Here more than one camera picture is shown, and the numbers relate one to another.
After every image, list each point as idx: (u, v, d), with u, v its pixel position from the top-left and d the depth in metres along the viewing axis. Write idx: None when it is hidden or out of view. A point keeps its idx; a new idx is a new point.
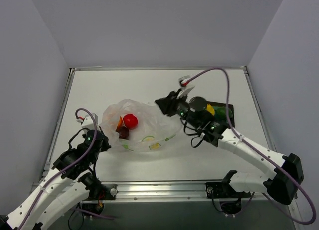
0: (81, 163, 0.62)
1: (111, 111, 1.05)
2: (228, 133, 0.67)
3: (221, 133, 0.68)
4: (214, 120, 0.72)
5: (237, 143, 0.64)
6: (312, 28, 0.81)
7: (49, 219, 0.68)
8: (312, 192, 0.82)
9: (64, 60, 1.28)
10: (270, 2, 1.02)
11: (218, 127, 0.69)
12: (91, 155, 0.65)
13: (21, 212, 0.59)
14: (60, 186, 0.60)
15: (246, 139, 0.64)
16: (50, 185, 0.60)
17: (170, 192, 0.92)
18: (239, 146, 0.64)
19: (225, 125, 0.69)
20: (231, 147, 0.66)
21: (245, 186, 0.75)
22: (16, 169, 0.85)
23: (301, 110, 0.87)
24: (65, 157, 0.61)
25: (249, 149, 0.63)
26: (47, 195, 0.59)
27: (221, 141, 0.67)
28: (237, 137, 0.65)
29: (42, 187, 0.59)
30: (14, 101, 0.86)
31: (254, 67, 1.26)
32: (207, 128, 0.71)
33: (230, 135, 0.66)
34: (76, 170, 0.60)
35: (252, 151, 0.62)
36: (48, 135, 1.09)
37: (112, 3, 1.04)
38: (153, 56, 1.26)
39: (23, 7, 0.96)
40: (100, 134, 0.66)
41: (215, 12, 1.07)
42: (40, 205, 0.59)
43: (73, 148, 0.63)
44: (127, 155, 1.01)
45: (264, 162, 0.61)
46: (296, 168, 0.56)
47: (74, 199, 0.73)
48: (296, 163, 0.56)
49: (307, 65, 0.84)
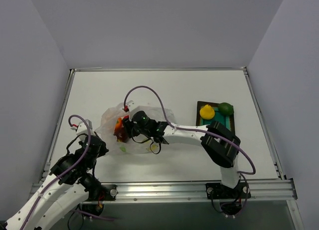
0: (79, 169, 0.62)
1: (109, 114, 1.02)
2: (167, 129, 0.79)
3: (163, 131, 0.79)
4: (158, 122, 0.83)
5: (174, 132, 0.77)
6: (313, 29, 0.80)
7: (48, 223, 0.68)
8: (311, 194, 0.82)
9: (64, 61, 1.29)
10: (270, 2, 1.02)
11: (161, 126, 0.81)
12: (88, 160, 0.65)
13: (19, 218, 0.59)
14: (57, 192, 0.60)
15: (180, 126, 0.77)
16: (47, 191, 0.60)
17: (170, 193, 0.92)
18: (177, 134, 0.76)
19: (166, 123, 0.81)
20: (174, 138, 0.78)
21: (226, 175, 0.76)
22: (16, 171, 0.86)
23: (301, 112, 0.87)
24: (62, 162, 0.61)
25: (182, 132, 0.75)
26: (45, 201, 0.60)
27: (165, 137, 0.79)
28: (173, 128, 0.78)
29: (39, 194, 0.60)
30: (13, 103, 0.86)
31: (254, 67, 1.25)
32: (153, 130, 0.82)
33: (169, 129, 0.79)
34: (73, 175, 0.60)
35: (186, 132, 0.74)
36: (48, 136, 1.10)
37: (111, 4, 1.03)
38: (153, 57, 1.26)
39: (23, 8, 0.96)
40: (97, 140, 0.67)
41: (214, 13, 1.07)
42: (37, 211, 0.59)
43: (70, 154, 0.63)
44: (127, 155, 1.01)
45: (194, 136, 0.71)
46: (220, 129, 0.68)
47: (72, 202, 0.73)
48: (216, 125, 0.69)
49: (307, 66, 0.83)
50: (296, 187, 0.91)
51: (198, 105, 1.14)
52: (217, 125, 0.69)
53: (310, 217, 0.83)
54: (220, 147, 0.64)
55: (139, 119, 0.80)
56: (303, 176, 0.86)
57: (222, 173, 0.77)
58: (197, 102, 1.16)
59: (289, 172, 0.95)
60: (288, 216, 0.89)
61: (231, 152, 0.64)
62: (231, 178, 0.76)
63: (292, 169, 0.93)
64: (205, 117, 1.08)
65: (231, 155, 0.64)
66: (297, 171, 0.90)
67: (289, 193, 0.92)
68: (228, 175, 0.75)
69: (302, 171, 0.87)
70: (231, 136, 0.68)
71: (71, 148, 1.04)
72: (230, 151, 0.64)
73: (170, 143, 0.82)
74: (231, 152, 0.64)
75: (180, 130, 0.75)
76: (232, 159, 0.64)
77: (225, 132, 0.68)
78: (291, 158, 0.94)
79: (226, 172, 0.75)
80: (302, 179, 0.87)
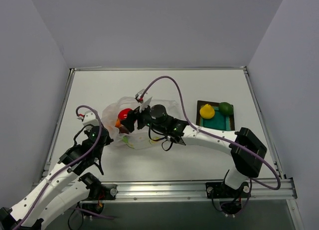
0: (86, 159, 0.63)
1: (111, 109, 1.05)
2: (188, 129, 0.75)
3: (182, 131, 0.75)
4: (175, 120, 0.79)
5: (197, 134, 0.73)
6: (312, 28, 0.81)
7: (50, 215, 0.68)
8: (311, 193, 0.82)
9: (64, 61, 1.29)
10: (270, 2, 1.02)
11: (179, 126, 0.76)
12: (97, 151, 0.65)
13: (25, 205, 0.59)
14: (65, 180, 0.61)
15: (203, 128, 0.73)
16: (56, 179, 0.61)
17: (170, 192, 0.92)
18: (200, 137, 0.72)
19: (185, 122, 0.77)
20: (194, 140, 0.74)
21: (234, 180, 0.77)
22: (17, 170, 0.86)
23: (301, 111, 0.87)
24: (71, 152, 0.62)
25: (206, 136, 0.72)
26: (52, 188, 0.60)
27: (185, 138, 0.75)
28: (195, 130, 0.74)
29: (48, 180, 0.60)
30: (14, 102, 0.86)
31: (254, 67, 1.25)
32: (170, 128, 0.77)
33: (190, 130, 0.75)
34: (81, 166, 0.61)
35: (212, 136, 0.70)
36: (48, 135, 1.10)
37: (112, 4, 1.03)
38: (153, 57, 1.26)
39: (23, 8, 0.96)
40: (105, 130, 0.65)
41: (214, 13, 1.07)
42: (45, 198, 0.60)
43: (78, 144, 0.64)
44: (127, 153, 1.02)
45: (221, 142, 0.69)
46: (249, 138, 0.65)
47: (74, 198, 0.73)
48: (247, 132, 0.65)
49: (307, 66, 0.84)
50: (296, 186, 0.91)
51: (198, 104, 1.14)
52: (247, 132, 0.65)
53: (310, 216, 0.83)
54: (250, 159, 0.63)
55: (159, 115, 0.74)
56: (303, 176, 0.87)
57: (229, 177, 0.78)
58: (197, 102, 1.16)
59: (289, 172, 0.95)
60: (288, 215, 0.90)
61: (259, 163, 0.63)
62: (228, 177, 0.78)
63: (292, 168, 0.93)
64: (205, 117, 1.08)
65: (257, 166, 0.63)
66: (297, 170, 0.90)
67: (289, 193, 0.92)
68: (237, 179, 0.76)
69: (302, 171, 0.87)
70: (260, 144, 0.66)
71: (79, 139, 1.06)
72: (258, 163, 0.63)
73: (186, 144, 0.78)
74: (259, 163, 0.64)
75: (205, 134, 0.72)
76: (259, 168, 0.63)
77: (254, 141, 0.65)
78: (291, 158, 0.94)
79: (235, 178, 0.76)
80: (302, 179, 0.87)
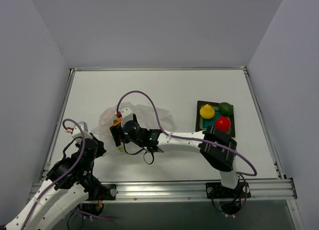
0: (74, 173, 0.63)
1: (106, 114, 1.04)
2: (161, 137, 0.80)
3: (157, 139, 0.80)
4: (150, 131, 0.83)
5: (169, 140, 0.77)
6: (313, 28, 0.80)
7: (49, 224, 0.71)
8: (311, 194, 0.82)
9: (64, 61, 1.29)
10: (271, 2, 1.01)
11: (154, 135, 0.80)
12: (85, 165, 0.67)
13: (17, 224, 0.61)
14: (53, 197, 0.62)
15: (174, 133, 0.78)
16: (44, 197, 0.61)
17: (169, 192, 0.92)
18: (173, 141, 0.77)
19: (160, 131, 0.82)
20: (168, 146, 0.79)
21: (229, 178, 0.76)
22: (17, 170, 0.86)
23: (302, 112, 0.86)
24: (58, 167, 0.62)
25: (177, 139, 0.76)
26: (42, 206, 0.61)
27: (159, 146, 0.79)
28: (167, 136, 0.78)
29: (35, 200, 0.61)
30: (13, 103, 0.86)
31: (254, 67, 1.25)
32: (146, 140, 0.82)
33: (163, 137, 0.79)
34: (69, 180, 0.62)
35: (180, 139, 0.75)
36: (48, 136, 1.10)
37: (111, 3, 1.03)
38: (153, 57, 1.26)
39: (23, 8, 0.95)
40: (93, 144, 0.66)
41: (214, 12, 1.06)
42: (35, 217, 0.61)
43: (66, 158, 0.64)
44: (126, 157, 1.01)
45: (191, 144, 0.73)
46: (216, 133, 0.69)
47: (71, 204, 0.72)
48: (213, 129, 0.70)
49: (308, 66, 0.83)
50: (296, 186, 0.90)
51: (198, 105, 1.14)
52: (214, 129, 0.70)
53: (310, 217, 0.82)
54: (219, 153, 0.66)
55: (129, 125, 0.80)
56: (303, 176, 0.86)
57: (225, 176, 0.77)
58: (197, 102, 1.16)
59: (290, 172, 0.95)
60: (288, 215, 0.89)
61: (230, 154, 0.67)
62: (222, 182, 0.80)
63: (293, 169, 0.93)
64: (205, 117, 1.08)
65: (229, 159, 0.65)
66: (297, 171, 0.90)
67: (289, 193, 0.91)
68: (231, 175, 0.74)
69: (302, 171, 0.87)
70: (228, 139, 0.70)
71: (68, 152, 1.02)
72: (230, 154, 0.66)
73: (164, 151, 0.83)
74: (230, 157, 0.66)
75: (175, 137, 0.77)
76: (232, 162, 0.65)
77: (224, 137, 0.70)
78: (291, 159, 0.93)
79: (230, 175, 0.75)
80: (302, 179, 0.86)
